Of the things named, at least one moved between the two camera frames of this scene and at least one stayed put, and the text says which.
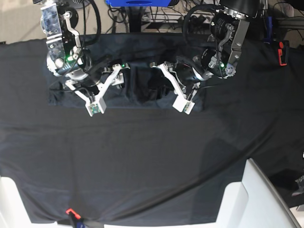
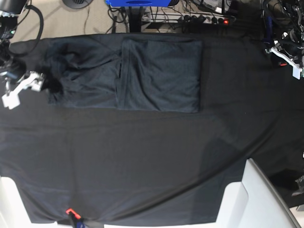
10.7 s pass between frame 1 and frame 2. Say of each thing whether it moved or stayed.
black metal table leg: stayed
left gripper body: moved
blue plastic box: stayed
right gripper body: moved
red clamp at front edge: stayed
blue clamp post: stayed
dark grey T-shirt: moved
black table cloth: stayed
